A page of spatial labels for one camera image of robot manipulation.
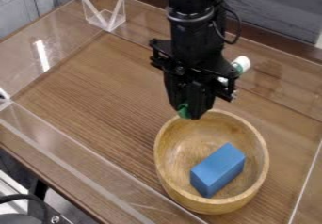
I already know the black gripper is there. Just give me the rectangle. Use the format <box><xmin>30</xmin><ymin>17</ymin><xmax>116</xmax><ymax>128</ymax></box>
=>
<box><xmin>149</xmin><ymin>6</ymin><xmax>239</xmax><ymax>120</ymax></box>

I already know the green dry erase marker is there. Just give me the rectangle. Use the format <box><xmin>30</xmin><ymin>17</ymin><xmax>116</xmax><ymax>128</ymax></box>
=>
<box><xmin>177</xmin><ymin>56</ymin><xmax>251</xmax><ymax>119</ymax></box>

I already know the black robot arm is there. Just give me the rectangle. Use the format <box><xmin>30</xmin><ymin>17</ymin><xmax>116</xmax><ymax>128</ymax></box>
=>
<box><xmin>149</xmin><ymin>0</ymin><xmax>240</xmax><ymax>120</ymax></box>

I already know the brown wooden bowl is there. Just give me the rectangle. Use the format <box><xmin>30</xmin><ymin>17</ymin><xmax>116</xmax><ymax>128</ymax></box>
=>
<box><xmin>153</xmin><ymin>109</ymin><xmax>268</xmax><ymax>215</ymax></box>

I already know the blue rectangular block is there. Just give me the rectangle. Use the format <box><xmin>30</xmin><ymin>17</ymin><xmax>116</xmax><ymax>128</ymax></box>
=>
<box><xmin>189</xmin><ymin>143</ymin><xmax>245</xmax><ymax>198</ymax></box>

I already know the clear acrylic corner bracket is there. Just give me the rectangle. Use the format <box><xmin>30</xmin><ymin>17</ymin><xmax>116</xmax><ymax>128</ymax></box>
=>
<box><xmin>81</xmin><ymin>0</ymin><xmax>125</xmax><ymax>32</ymax></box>

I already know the clear acrylic tray wall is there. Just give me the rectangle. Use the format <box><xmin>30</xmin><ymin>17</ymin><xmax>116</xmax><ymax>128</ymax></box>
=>
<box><xmin>0</xmin><ymin>101</ymin><xmax>205</xmax><ymax>224</ymax></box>

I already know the black cable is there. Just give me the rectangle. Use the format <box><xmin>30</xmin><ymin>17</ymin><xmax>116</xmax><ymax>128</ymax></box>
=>
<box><xmin>0</xmin><ymin>193</ymin><xmax>48</xmax><ymax>224</ymax></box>

